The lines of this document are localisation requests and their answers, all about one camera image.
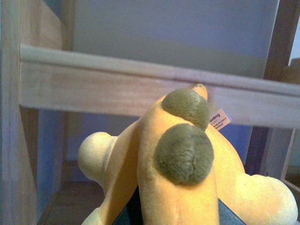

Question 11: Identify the wooden shelf unit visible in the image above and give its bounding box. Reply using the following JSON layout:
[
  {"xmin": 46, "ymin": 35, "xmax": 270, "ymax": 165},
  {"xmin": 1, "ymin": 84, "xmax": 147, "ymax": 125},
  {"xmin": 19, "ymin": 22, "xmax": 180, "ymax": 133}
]
[{"xmin": 1, "ymin": 0, "xmax": 300, "ymax": 225}]

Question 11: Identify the small orange hang tag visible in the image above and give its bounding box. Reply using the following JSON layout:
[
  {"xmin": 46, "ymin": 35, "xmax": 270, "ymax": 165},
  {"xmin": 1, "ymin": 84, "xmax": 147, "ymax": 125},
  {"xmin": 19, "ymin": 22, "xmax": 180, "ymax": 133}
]
[{"xmin": 209, "ymin": 108, "xmax": 232, "ymax": 130}]

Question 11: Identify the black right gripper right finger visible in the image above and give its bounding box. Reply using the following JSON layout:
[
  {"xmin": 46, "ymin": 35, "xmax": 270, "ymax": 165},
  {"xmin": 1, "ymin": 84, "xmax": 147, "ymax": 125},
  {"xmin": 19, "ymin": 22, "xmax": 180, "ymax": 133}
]
[{"xmin": 218, "ymin": 199, "xmax": 245, "ymax": 225}]

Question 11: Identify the orange plush dinosaur toy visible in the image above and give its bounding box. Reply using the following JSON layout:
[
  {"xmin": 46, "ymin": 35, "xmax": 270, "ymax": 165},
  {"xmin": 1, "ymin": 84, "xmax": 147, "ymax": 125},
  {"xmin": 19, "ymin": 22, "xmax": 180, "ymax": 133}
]
[{"xmin": 78, "ymin": 84, "xmax": 298, "ymax": 225}]

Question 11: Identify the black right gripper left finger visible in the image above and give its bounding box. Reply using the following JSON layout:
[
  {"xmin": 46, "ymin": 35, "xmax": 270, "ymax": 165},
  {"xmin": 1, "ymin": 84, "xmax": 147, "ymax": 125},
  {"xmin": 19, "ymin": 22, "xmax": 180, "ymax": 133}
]
[{"xmin": 113, "ymin": 187, "xmax": 143, "ymax": 225}]

